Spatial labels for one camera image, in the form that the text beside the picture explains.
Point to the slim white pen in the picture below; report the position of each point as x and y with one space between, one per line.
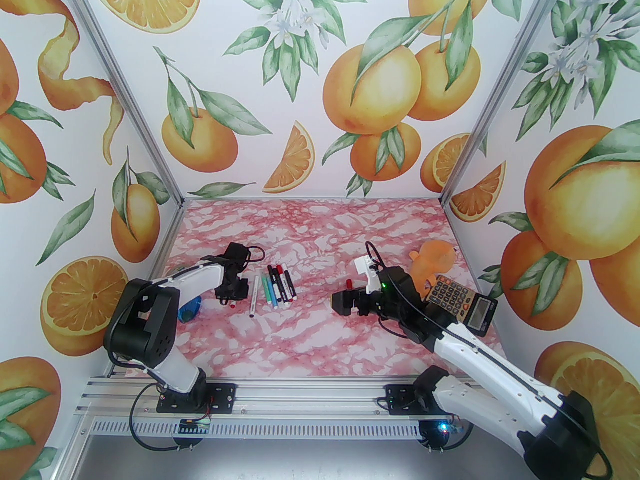
254 295

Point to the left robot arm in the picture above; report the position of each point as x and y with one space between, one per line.
145 328

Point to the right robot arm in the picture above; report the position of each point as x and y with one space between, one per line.
490 363

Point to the white bottle blue cap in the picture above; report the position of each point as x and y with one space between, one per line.
190 310

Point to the orange plush toy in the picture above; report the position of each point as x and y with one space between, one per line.
432 263

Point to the clear tape roll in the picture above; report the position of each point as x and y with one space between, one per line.
176 269

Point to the dark desk calculator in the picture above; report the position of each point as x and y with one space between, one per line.
455 300

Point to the small circuit board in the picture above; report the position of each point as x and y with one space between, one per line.
192 427

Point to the black controller with green light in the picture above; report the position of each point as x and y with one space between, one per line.
440 435

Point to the grey steel panel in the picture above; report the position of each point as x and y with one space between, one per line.
300 460

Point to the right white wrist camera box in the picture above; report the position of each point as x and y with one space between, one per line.
367 273

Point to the aluminium mounting rail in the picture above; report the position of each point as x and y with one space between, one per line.
310 398

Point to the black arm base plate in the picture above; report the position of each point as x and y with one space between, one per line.
225 398
400 400

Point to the aluminium frame post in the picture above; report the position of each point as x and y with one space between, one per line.
505 83
120 83

